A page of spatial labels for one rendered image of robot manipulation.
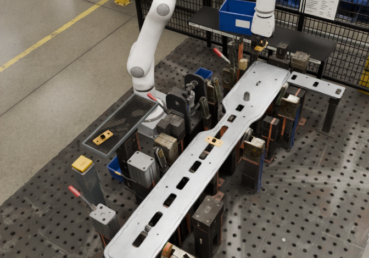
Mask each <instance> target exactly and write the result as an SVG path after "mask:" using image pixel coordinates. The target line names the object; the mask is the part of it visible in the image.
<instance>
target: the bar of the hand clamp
mask: <svg viewBox="0 0 369 258"><path fill-rule="evenodd" d="M226 45H227V46H228V51H229V56H230V65H231V68H234V69H235V67H236V69H235V70H238V67H237V57H236V49H238V48H239V44H238V43H237V44H236V45H235V42H234V41H231V42H230V43H228V44H226ZM234 66H235V67H234Z"/></svg>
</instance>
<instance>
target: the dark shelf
mask: <svg viewBox="0 0 369 258"><path fill-rule="evenodd" d="M187 25H190V26H194V27H197V28H200V29H203V30H208V31H211V32H214V33H218V34H221V35H224V36H227V37H230V38H234V39H237V40H239V39H240V37H241V36H242V35H244V38H243V42H247V43H250V44H251V39H250V37H251V35H245V34H241V33H235V32H229V31H224V30H219V9H215V8H212V7H208V6H205V5H204V6H202V7H201V8H200V9H199V10H198V11H197V12H196V13H195V14H194V15H192V16H191V17H190V18H189V19H188V20H187ZM274 34H275V36H274V38H268V39H267V42H268V44H267V45H266V46H265V48H267V49H270V50H273V51H276V50H277V46H278V45H279V43H280V42H282V43H285V44H288V52H287V54H288V55H291V56H294V55H295V53H296V52H297V51H300V52H303V53H307V54H309V55H310V59H309V61H310V62H313V63H316V64H320V65H325V63H326V61H327V60H328V58H329V56H330V55H331V53H332V52H333V50H334V49H335V47H336V45H337V42H336V41H332V40H328V39H325V38H322V37H318V36H314V35H310V34H308V33H303V32H300V31H296V30H292V29H288V28H285V27H281V26H278V25H275V28H274Z"/></svg>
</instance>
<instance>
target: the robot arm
mask: <svg viewBox="0 0 369 258"><path fill-rule="evenodd" d="M275 1H276V0H256V7H255V8H254V9H255V13H254V16H253V21H252V25H251V30H250V31H251V32H252V33H254V35H255V36H256V38H257V46H259V44H260V43H261V35H262V36H264V39H263V41H262V47H264V46H265V45H266V41H267V39H268V38H274V36H275V34H274V28H275V18H274V10H275ZM175 4H176V0H153V3H152V6H151V8H150V10H149V12H148V14H147V16H146V18H145V21H144V23H143V26H142V29H141V31H140V34H139V37H138V40H137V41H136V42H135V43H134V44H133V45H132V47H131V50H130V55H129V57H128V61H127V71H128V72H129V74H130V75H131V76H132V84H133V90H134V93H137V94H140V95H142V96H144V97H147V98H149V97H148V96H147V93H151V94H152V95H153V96H154V97H155V98H156V92H155V83H154V54H155V50H156V47H157V45H158V42H159V39H160V36H161V34H162V33H163V30H164V27H165V25H166V24H167V22H168V21H169V20H170V18H171V16H172V14H173V12H174V8H175ZM156 99H157V100H158V102H159V103H160V104H161V105H162V106H163V103H162V102H161V100H159V99H158V98H156ZM162 112H163V109H162V108H161V107H160V106H158V107H157V108H156V109H155V110H154V111H153V112H152V113H151V114H150V115H149V116H148V117H147V118H146V119H145V120H151V119H154V118H156V117H158V116H159V115H160V114H161V113H162Z"/></svg>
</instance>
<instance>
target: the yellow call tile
mask: <svg viewBox="0 0 369 258"><path fill-rule="evenodd" d="M91 163H93V162H92V160H90V159H88V158H86V157H84V156H80V157H79V158H78V159H77V160H76V161H75V162H74V163H73V164H72V167H74V168H76V169H77V170H79V171H81V172H84V171H85V170H86V169H87V168H88V167H89V166H90V164H91Z"/></svg>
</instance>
